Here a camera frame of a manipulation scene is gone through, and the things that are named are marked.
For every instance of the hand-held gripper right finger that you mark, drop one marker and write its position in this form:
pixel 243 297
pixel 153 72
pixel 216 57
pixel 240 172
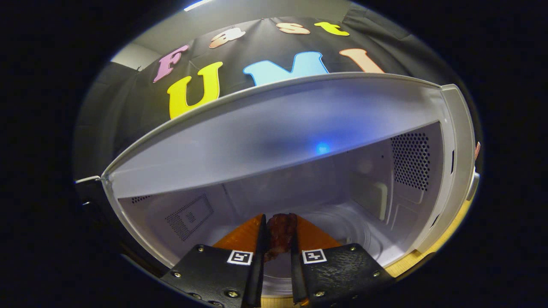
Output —
pixel 296 273

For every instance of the white toaster oven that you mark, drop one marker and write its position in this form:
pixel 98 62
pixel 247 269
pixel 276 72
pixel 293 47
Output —
pixel 278 128

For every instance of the reddish brown meat strip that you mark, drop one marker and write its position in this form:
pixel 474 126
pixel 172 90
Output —
pixel 280 235

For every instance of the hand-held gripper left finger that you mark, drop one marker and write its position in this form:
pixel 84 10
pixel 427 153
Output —
pixel 259 265

